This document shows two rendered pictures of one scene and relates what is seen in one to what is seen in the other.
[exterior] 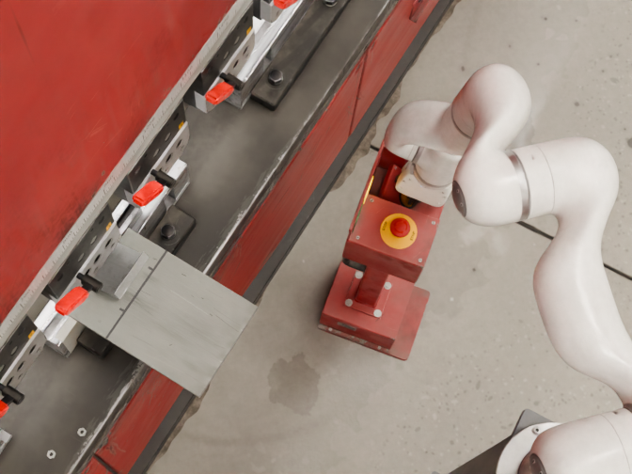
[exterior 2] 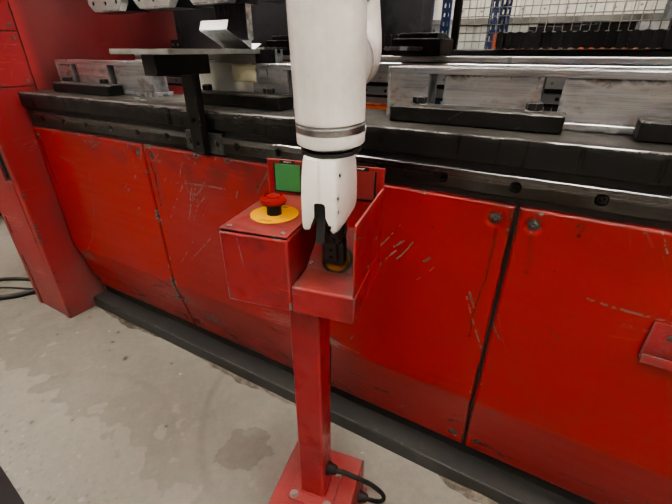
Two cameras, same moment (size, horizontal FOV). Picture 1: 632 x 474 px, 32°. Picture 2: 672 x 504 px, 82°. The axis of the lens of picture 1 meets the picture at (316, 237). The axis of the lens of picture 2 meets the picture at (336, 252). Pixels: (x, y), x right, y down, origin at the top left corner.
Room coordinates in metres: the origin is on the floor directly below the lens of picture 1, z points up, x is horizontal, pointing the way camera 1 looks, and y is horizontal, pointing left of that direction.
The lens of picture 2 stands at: (0.87, -0.67, 1.00)
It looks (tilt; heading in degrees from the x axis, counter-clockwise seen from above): 28 degrees down; 98
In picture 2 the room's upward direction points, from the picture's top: straight up
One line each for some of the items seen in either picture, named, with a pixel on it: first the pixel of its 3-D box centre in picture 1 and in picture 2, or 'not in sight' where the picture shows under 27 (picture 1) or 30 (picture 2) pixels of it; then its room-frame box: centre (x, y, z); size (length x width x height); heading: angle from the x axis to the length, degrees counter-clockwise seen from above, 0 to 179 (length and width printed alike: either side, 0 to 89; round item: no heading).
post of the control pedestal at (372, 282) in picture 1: (379, 264); (313, 401); (0.75, -0.16, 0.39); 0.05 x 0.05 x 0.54; 79
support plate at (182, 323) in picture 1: (163, 310); (190, 51); (0.42, 0.23, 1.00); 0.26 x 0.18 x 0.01; 68
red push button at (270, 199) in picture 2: (399, 229); (273, 206); (0.71, -0.16, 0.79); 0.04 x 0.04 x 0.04
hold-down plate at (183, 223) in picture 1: (137, 280); (237, 99); (0.49, 0.30, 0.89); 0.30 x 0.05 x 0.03; 158
